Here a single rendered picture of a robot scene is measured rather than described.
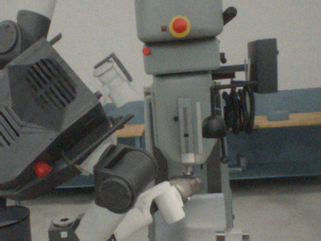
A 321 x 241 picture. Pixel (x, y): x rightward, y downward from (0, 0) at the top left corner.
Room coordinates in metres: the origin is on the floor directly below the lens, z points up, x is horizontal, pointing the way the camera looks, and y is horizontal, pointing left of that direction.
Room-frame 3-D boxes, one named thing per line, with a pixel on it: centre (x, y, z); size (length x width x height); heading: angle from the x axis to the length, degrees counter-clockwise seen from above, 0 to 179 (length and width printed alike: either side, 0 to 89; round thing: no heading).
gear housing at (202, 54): (1.43, -0.22, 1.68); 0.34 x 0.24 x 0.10; 172
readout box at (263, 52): (1.64, -0.58, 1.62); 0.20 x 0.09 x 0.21; 172
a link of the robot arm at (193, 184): (1.30, -0.17, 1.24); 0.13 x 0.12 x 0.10; 64
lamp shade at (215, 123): (1.15, -0.26, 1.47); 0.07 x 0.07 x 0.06
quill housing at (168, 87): (1.39, -0.21, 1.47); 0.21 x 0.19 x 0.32; 82
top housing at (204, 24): (1.40, -0.21, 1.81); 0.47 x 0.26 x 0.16; 172
